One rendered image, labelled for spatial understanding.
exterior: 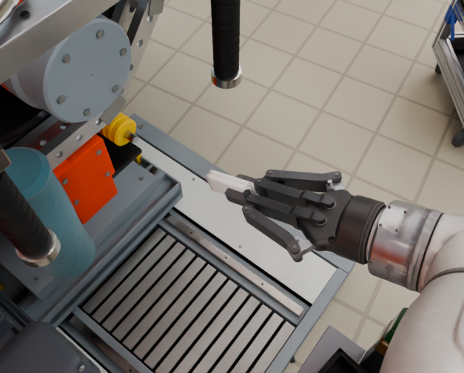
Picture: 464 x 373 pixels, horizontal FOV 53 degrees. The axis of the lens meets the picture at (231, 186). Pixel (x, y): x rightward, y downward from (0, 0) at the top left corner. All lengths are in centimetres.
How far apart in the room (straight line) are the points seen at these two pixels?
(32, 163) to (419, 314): 48
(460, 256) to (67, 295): 92
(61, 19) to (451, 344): 40
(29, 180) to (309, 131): 113
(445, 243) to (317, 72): 137
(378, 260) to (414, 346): 16
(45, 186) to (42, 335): 35
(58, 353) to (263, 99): 112
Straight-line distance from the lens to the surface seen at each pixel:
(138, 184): 122
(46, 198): 66
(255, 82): 175
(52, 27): 45
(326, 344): 82
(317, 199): 57
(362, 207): 54
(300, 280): 125
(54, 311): 120
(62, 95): 56
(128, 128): 95
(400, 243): 51
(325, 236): 55
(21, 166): 66
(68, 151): 85
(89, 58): 56
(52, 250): 55
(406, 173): 159
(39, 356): 91
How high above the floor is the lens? 123
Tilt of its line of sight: 57 degrees down
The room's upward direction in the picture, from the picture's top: straight up
